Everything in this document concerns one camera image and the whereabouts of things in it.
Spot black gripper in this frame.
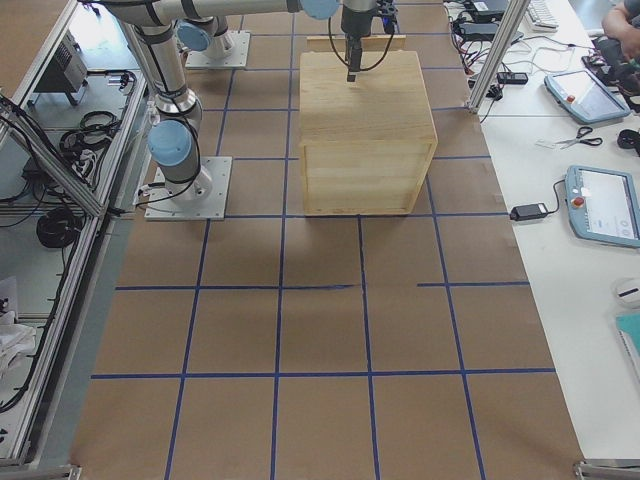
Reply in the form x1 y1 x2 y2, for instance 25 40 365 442
341 0 375 82

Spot wooden drawer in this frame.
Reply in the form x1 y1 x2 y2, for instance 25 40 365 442
306 34 407 54

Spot person forearm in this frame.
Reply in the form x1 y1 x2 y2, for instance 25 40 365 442
602 0 639 57

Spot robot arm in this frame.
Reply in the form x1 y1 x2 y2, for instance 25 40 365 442
176 16 234 59
103 1 381 210

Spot wooden drawer cabinet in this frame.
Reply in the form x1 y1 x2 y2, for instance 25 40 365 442
299 51 438 216

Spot black power brick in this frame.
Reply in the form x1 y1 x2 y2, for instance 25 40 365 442
455 22 500 42

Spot black remote device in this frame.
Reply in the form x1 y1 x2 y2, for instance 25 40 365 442
496 72 529 85

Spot white keyboard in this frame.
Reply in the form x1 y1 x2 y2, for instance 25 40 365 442
524 0 559 33

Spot far teach pendant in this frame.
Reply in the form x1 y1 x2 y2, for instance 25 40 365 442
544 69 631 124

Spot teach pendant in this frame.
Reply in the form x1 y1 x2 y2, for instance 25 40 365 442
544 69 631 124
565 165 639 249

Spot black power adapter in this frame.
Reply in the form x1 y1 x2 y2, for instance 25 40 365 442
509 203 550 222

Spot black scissors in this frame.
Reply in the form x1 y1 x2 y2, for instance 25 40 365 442
556 126 603 149

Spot grey control box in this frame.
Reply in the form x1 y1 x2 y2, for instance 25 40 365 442
35 31 88 106

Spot near teach pendant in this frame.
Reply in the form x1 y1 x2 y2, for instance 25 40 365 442
565 165 639 249

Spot teal notebook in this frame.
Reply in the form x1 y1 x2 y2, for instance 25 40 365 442
615 312 640 376

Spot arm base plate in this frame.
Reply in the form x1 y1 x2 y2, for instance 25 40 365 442
144 156 232 221
186 30 251 70

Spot aluminium frame post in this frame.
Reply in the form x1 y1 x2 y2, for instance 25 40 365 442
467 0 529 113

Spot coiled black cable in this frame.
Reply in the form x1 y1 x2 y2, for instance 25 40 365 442
35 207 81 250

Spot aluminium frame rail left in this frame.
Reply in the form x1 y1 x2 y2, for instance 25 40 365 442
1 1 147 468

